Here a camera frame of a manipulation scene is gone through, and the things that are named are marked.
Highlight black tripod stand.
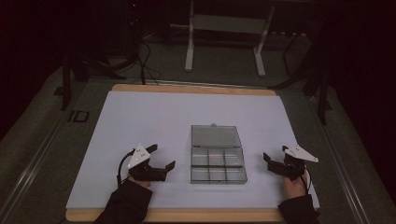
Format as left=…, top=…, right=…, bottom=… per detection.
left=269, top=34, right=333, bottom=126

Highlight clear plastic compartment box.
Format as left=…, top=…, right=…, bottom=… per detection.
left=190, top=123, right=248, bottom=185

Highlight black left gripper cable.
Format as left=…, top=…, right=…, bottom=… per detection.
left=116, top=148, right=136, bottom=188

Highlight person's left hand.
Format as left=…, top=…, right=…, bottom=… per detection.
left=128, top=175, right=152, bottom=189

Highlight metal floor rail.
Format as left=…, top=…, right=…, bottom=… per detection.
left=306, top=96, right=372, bottom=224
left=0, top=115, right=68, bottom=223

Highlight black floor cable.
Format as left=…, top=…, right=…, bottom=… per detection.
left=134, top=18, right=163, bottom=86

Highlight wooden table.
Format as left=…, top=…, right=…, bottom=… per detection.
left=64, top=83, right=312, bottom=223

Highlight person's right hand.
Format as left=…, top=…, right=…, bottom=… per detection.
left=282, top=173, right=309, bottom=200

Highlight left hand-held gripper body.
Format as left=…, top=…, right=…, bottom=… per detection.
left=126, top=143, right=168, bottom=183

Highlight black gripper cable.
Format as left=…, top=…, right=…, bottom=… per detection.
left=300, top=167, right=313, bottom=196
left=116, top=148, right=136, bottom=188

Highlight white table cover sheet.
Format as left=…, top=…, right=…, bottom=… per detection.
left=65, top=90, right=321, bottom=210

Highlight white metal stand frame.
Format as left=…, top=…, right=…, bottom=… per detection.
left=184, top=0, right=276, bottom=78

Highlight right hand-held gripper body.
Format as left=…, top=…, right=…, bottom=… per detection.
left=266, top=145, right=319, bottom=182

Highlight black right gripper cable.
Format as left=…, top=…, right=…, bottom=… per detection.
left=300, top=167, right=313, bottom=196

